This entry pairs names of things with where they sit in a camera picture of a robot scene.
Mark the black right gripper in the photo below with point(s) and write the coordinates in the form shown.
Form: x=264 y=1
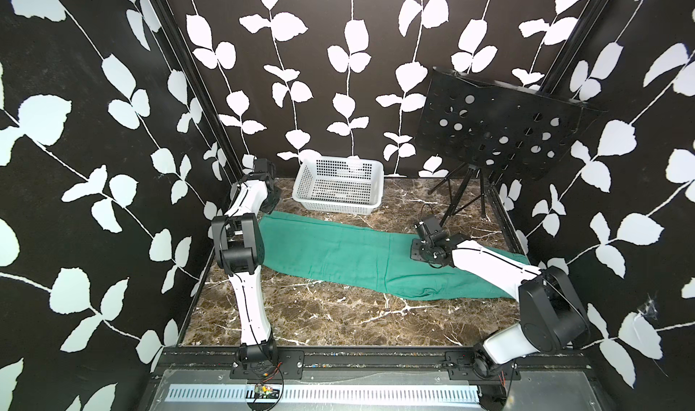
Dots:
x=415 y=243

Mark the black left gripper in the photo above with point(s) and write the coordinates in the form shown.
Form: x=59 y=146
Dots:
x=269 y=207

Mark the green long pants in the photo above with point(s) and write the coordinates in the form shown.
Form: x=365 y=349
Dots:
x=362 y=257

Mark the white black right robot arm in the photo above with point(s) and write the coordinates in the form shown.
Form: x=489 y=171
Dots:
x=551 y=316

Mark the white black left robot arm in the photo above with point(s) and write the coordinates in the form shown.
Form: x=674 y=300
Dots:
x=240 y=252

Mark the white plastic perforated basket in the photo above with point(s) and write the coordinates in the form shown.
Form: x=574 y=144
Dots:
x=340 y=185

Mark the black perforated music stand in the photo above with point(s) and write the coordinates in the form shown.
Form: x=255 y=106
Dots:
x=495 y=130

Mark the small green circuit board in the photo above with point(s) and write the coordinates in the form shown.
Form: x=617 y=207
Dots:
x=266 y=392

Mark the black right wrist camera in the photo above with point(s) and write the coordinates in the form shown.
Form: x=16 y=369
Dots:
x=430 y=230

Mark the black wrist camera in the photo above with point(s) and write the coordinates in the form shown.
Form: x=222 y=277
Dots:
x=264 y=169
x=430 y=230

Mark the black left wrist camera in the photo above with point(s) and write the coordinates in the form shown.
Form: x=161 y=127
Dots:
x=264 y=169

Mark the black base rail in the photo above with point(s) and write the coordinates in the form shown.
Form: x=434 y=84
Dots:
x=456 y=363

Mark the white slotted cable duct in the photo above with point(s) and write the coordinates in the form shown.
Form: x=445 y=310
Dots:
x=380 y=395

